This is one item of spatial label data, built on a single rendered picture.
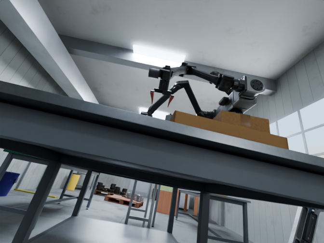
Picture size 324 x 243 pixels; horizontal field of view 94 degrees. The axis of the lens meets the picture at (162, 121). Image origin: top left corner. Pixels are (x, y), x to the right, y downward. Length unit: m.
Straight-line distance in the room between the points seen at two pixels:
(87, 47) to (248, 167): 4.16
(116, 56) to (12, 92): 3.65
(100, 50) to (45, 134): 3.86
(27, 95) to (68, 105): 0.06
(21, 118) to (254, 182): 0.45
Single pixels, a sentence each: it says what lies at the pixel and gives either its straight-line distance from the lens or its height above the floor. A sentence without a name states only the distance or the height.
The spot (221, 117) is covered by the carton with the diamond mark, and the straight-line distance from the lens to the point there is 0.79.
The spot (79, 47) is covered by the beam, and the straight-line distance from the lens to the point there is 4.35.
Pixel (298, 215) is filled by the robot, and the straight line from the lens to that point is 1.32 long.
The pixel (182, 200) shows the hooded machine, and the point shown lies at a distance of 7.59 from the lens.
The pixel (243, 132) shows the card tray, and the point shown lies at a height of 0.86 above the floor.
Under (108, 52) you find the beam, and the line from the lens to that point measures 4.06.
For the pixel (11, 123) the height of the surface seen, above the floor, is 0.77.
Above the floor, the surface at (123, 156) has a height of 0.76.
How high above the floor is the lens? 0.72
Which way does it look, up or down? 23 degrees up
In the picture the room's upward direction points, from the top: 11 degrees clockwise
